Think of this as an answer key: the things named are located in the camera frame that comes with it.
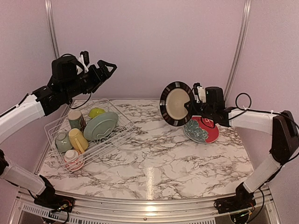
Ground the black rimmed beige plate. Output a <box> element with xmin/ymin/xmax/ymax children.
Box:
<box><xmin>159</xmin><ymin>81</ymin><xmax>194</xmax><ymax>126</ymax></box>

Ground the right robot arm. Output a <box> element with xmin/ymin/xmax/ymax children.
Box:
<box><xmin>184</xmin><ymin>87</ymin><xmax>299</xmax><ymax>209</ymax></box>

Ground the pink white small bowl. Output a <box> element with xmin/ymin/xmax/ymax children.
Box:
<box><xmin>64</xmin><ymin>149</ymin><xmax>85</xmax><ymax>172</ymax></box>

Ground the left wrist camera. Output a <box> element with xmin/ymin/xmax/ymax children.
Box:
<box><xmin>78</xmin><ymin>51</ymin><xmax>90</xmax><ymax>73</ymax></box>

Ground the right aluminium frame post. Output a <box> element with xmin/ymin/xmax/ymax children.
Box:
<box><xmin>224</xmin><ymin>0</ymin><xmax>252</xmax><ymax>103</ymax></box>

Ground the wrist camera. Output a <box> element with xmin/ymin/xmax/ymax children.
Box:
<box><xmin>193</xmin><ymin>83</ymin><xmax>206</xmax><ymax>103</ymax></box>
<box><xmin>78</xmin><ymin>51</ymin><xmax>90</xmax><ymax>73</ymax></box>

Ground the front aluminium rail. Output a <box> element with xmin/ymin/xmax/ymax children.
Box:
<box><xmin>8</xmin><ymin>188</ymin><xmax>281</xmax><ymax>224</ymax></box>

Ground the left aluminium frame post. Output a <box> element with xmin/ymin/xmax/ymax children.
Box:
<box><xmin>45</xmin><ymin>0</ymin><xmax>59</xmax><ymax>59</ymax></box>

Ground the green patterned tall mug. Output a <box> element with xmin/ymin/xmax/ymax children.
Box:
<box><xmin>68</xmin><ymin>110</ymin><xmax>86</xmax><ymax>132</ymax></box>

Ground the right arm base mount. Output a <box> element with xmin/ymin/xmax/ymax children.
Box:
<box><xmin>214</xmin><ymin>183</ymin><xmax>256</xmax><ymax>224</ymax></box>

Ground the white wire dish rack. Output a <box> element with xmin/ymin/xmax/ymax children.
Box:
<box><xmin>44</xmin><ymin>98</ymin><xmax>135</xmax><ymax>173</ymax></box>

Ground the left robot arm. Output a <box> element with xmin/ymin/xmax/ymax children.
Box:
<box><xmin>0</xmin><ymin>51</ymin><xmax>117</xmax><ymax>208</ymax></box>

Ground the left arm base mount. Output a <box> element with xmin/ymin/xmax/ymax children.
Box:
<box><xmin>34</xmin><ymin>189</ymin><xmax>75</xmax><ymax>224</ymax></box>

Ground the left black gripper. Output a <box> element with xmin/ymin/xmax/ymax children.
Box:
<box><xmin>62</xmin><ymin>59</ymin><xmax>116</xmax><ymax>100</ymax></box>

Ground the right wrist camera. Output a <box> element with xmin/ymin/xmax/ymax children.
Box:
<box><xmin>193</xmin><ymin>83</ymin><xmax>206</xmax><ymax>103</ymax></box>

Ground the yellow mug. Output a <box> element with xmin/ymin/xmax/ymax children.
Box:
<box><xmin>68</xmin><ymin>128</ymin><xmax>89</xmax><ymax>153</ymax></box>

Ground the light green flower plate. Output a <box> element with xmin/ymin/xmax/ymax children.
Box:
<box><xmin>83</xmin><ymin>112</ymin><xmax>119</xmax><ymax>141</ymax></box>

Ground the lime green bowl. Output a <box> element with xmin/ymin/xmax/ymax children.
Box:
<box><xmin>88</xmin><ymin>107</ymin><xmax>106</xmax><ymax>119</ymax></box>

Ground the pale green cup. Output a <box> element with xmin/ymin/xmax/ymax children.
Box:
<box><xmin>55</xmin><ymin>132</ymin><xmax>73</xmax><ymax>153</ymax></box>

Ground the aluminium frame post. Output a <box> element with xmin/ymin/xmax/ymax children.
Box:
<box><xmin>224</xmin><ymin>0</ymin><xmax>252</xmax><ymax>103</ymax></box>
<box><xmin>45</xmin><ymin>0</ymin><xmax>59</xmax><ymax>59</ymax></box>

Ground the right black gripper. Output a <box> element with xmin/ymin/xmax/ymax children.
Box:
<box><xmin>183</xmin><ymin>99</ymin><xmax>214</xmax><ymax>119</ymax></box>

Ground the red teal floral plate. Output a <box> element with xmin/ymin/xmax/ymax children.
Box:
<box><xmin>183</xmin><ymin>116</ymin><xmax>220</xmax><ymax>144</ymax></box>

